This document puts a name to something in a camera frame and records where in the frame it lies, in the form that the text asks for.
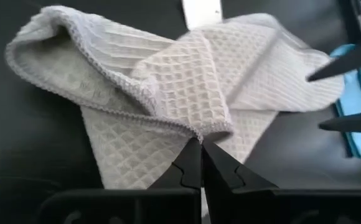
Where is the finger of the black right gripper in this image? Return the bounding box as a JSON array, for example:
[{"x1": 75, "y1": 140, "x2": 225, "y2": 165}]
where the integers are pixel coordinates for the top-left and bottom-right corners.
[
  {"x1": 306, "y1": 42, "x2": 361, "y2": 83},
  {"x1": 318, "y1": 109, "x2": 361, "y2": 134}
]

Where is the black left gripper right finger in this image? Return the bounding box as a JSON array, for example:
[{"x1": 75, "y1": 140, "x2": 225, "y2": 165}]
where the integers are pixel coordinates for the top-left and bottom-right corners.
[{"x1": 202, "y1": 140, "x2": 361, "y2": 224}]

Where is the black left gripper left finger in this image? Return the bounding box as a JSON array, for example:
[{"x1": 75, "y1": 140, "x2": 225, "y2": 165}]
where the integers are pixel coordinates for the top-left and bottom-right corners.
[{"x1": 35, "y1": 138, "x2": 203, "y2": 224}]

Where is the light blue microfiber towel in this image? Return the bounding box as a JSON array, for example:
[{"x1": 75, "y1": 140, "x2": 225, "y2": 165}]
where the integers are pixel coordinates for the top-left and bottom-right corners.
[{"x1": 329, "y1": 43, "x2": 361, "y2": 159}]

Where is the white waffle weave towel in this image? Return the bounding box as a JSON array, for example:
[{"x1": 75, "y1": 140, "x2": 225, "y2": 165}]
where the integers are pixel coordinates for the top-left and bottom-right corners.
[{"x1": 5, "y1": 4, "x2": 345, "y2": 190}]

